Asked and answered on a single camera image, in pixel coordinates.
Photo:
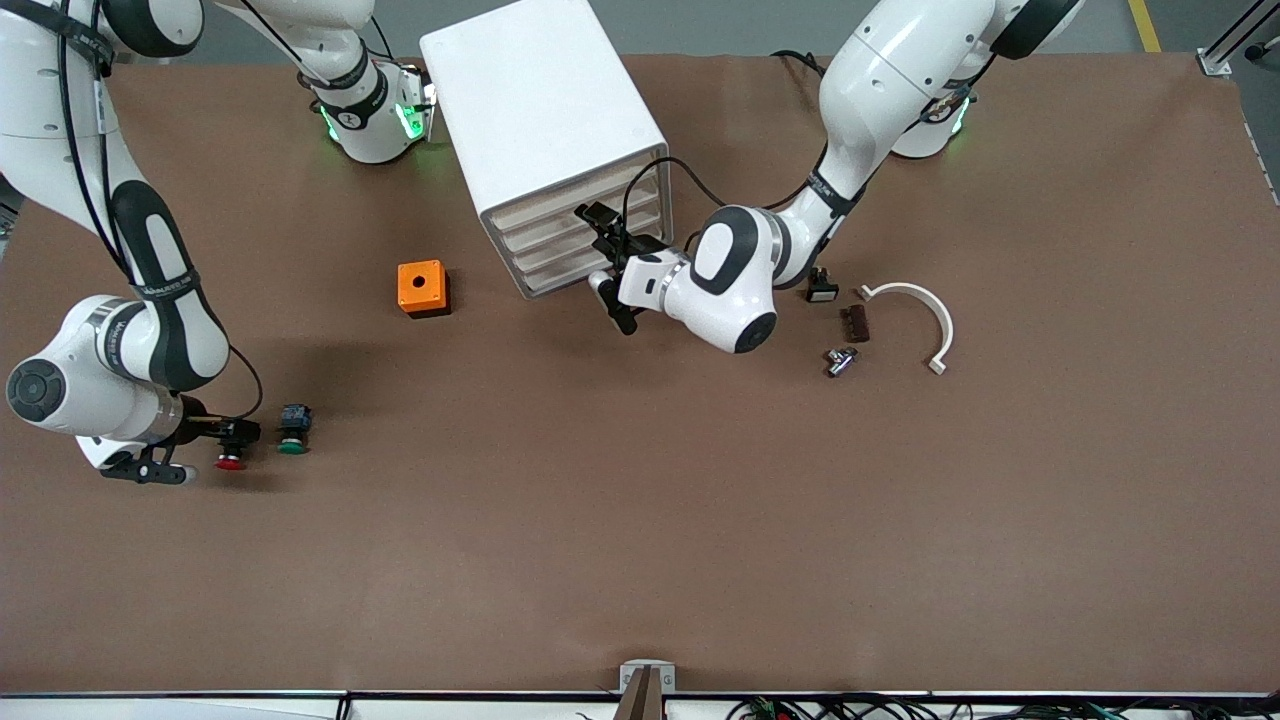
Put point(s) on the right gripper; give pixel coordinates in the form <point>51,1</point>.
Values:
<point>208,430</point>

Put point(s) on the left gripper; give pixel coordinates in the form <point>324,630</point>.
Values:
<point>636,249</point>

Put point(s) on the red push button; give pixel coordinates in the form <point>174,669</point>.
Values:
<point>230,462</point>

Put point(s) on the white cabinet drawer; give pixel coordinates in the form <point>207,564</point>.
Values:
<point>560,272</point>
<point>550,254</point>
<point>540,235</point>
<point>540,210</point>

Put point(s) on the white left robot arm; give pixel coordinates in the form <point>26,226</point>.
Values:
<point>880,70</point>

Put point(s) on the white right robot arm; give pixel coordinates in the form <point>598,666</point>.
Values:
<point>120,340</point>

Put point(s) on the green push button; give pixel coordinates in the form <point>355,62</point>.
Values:
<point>293,445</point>

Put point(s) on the white drawer cabinet housing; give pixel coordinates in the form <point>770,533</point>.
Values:
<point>540,100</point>

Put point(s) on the white square push button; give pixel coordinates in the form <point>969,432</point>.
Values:
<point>822,292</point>

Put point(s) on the orange box with hole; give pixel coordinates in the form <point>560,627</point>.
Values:
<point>430,290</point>

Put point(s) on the silver metal fitting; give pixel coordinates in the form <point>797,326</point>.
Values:
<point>841,361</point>

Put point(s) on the brown cylindrical capacitor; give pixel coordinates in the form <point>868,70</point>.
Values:
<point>860,324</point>

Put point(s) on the silver aluminium frame profile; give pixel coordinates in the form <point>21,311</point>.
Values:
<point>1215,62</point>

